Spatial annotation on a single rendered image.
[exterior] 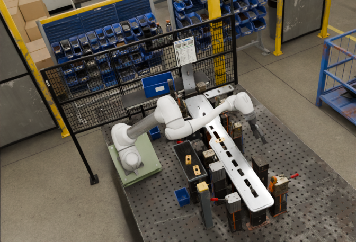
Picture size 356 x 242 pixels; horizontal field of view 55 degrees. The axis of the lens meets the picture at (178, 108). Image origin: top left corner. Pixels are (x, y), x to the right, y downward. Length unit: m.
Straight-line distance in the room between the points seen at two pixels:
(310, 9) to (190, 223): 4.15
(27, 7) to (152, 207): 4.97
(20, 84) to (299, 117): 3.46
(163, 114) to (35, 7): 4.90
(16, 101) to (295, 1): 4.16
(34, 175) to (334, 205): 3.39
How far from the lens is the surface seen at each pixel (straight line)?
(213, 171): 2.47
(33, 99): 4.65
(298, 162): 3.08
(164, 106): 2.39
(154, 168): 3.05
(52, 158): 4.74
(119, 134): 2.79
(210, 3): 3.41
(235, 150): 2.74
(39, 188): 4.45
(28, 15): 7.00
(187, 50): 3.45
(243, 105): 2.57
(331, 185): 2.97
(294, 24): 5.79
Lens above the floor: 2.99
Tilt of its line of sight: 38 degrees down
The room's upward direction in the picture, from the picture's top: 11 degrees counter-clockwise
